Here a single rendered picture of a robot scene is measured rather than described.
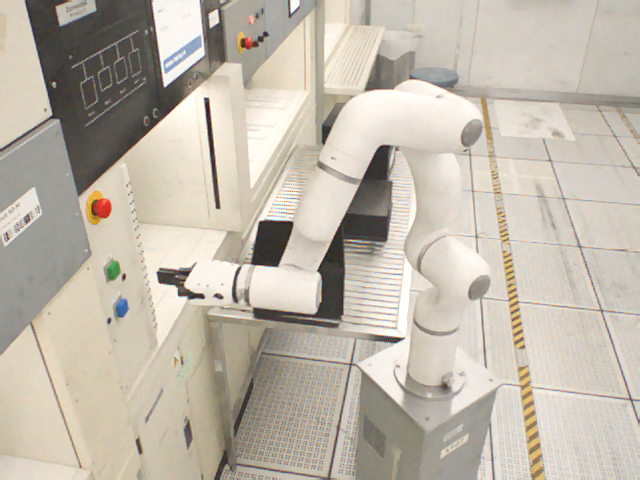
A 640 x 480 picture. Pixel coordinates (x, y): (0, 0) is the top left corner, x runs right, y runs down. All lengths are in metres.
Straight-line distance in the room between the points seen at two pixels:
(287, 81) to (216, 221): 1.45
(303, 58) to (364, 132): 2.21
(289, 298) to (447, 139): 0.42
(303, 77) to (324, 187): 2.23
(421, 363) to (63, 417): 0.84
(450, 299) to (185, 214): 1.02
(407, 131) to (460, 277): 0.38
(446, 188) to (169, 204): 1.08
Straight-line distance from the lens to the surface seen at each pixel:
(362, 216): 2.12
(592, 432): 2.71
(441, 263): 1.36
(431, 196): 1.25
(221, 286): 1.18
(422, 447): 1.60
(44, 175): 1.07
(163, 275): 1.25
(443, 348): 1.53
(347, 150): 1.07
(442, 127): 1.10
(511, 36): 5.92
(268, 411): 2.57
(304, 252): 1.23
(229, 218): 1.99
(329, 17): 4.74
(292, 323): 1.79
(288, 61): 3.28
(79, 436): 1.34
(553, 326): 3.15
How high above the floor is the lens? 1.92
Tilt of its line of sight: 33 degrees down
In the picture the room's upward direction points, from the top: straight up
